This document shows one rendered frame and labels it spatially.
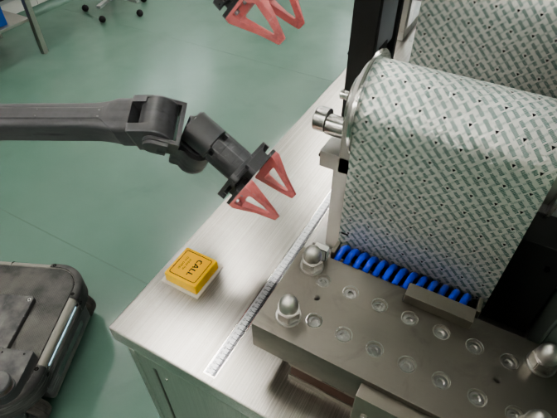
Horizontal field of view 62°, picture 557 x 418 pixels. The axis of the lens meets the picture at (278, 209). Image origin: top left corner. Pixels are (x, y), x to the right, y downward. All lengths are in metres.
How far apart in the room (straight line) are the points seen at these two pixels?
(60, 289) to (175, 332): 1.05
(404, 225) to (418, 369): 0.19
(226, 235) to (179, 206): 1.39
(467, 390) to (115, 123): 0.62
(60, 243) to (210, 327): 1.58
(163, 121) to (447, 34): 0.45
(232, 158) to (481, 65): 0.41
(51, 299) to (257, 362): 1.15
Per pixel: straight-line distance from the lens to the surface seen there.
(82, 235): 2.32
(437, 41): 0.80
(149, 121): 0.74
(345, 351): 0.65
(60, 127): 0.81
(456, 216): 0.65
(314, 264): 0.69
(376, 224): 0.70
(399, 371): 0.65
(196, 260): 0.87
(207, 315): 0.83
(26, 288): 1.89
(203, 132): 0.75
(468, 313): 0.70
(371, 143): 0.61
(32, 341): 1.74
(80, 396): 1.87
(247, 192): 0.72
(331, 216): 0.85
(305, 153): 1.13
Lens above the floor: 1.60
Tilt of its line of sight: 45 degrees down
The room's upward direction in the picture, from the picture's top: straight up
